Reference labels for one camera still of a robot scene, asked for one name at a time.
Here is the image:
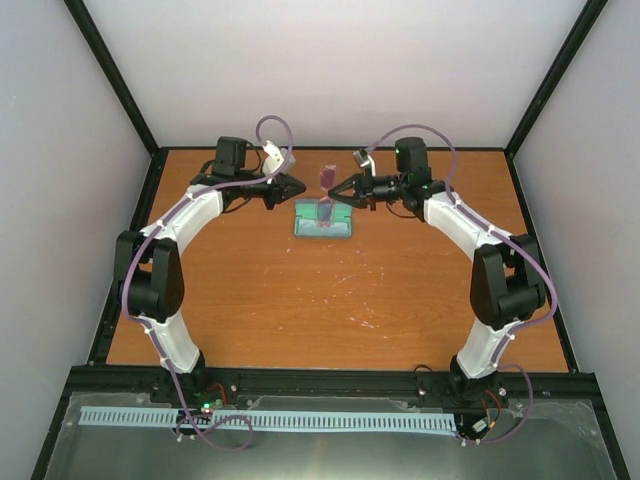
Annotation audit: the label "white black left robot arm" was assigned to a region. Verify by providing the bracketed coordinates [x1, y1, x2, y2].
[112, 137, 306, 403]

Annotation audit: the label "light blue cable duct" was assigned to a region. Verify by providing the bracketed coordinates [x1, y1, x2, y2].
[78, 406, 456, 435]

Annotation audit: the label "teal glasses case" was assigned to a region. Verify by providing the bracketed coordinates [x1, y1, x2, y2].
[294, 199, 353, 239]

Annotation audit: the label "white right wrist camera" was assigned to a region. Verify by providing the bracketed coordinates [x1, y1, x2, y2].
[353, 149, 376, 176]

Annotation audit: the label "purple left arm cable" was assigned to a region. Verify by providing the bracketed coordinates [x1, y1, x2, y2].
[122, 114, 294, 451]

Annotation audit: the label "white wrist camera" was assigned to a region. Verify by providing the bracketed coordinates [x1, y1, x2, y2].
[261, 140, 296, 176]
[353, 149, 376, 176]

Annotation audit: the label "black enclosure frame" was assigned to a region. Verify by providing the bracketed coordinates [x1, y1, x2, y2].
[29, 0, 631, 480]

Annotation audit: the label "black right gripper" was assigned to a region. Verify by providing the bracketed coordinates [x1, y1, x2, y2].
[327, 168, 406, 212]

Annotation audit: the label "black mounting rail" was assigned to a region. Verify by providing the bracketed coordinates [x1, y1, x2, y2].
[67, 365, 599, 406]

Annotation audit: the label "metal front plate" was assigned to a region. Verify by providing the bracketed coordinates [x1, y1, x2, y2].
[44, 394, 616, 479]

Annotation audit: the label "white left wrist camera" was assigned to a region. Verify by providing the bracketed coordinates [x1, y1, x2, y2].
[261, 140, 296, 176]

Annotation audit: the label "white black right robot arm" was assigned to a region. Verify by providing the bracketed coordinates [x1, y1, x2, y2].
[329, 137, 546, 404]

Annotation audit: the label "light blue cleaning cloth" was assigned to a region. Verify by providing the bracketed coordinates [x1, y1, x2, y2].
[294, 219, 352, 238]

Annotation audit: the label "pink transparent sunglasses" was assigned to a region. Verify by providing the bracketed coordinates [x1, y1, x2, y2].
[316, 165, 337, 228]

